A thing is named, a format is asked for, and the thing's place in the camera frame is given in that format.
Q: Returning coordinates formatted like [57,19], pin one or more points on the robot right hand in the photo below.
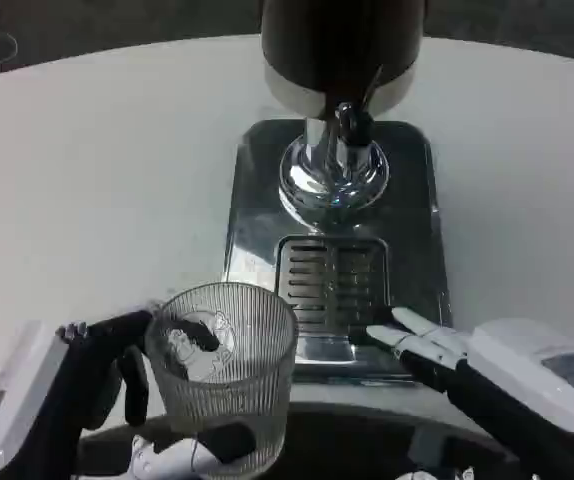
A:
[512,370]

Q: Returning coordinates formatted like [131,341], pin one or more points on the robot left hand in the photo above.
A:
[42,400]

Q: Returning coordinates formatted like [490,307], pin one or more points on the clear ribbed glass cup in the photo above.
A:
[247,360]

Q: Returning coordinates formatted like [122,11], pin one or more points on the slotted drip tray grid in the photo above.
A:
[334,280]

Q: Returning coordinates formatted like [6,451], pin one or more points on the steel drip tray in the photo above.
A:
[257,210]

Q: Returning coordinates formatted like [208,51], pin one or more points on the black dispenser tap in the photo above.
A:
[353,122]

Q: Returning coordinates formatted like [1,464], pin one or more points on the dark drink dispenser, chrome base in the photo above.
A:
[337,45]

